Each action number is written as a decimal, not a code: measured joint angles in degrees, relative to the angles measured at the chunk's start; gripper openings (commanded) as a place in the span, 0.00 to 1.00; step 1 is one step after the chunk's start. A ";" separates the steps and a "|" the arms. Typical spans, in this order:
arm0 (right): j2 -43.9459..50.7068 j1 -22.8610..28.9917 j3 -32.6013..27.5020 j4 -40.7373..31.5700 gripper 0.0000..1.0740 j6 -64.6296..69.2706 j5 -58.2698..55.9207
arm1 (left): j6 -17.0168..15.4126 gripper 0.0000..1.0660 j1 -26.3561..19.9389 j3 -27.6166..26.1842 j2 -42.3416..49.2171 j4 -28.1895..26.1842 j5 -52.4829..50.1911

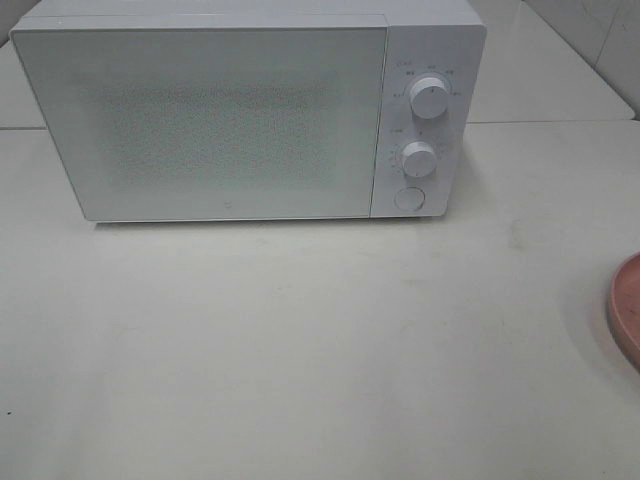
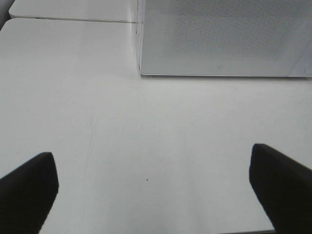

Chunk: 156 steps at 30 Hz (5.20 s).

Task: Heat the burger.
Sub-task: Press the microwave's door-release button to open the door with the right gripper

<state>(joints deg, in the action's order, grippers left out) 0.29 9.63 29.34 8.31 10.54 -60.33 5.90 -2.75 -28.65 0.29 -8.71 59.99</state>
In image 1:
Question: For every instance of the round white door button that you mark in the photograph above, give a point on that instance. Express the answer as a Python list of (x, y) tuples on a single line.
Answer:
[(410, 199)]

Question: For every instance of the pink round plate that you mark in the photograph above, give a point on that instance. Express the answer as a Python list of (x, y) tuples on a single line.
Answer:
[(624, 307)]

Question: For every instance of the lower white timer knob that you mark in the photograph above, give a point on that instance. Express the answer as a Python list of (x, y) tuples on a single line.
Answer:
[(418, 159)]

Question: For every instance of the upper white power knob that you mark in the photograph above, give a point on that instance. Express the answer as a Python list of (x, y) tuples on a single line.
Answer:
[(429, 96)]

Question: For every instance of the white microwave oven body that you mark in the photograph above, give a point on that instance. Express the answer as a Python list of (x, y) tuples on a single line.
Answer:
[(442, 37)]

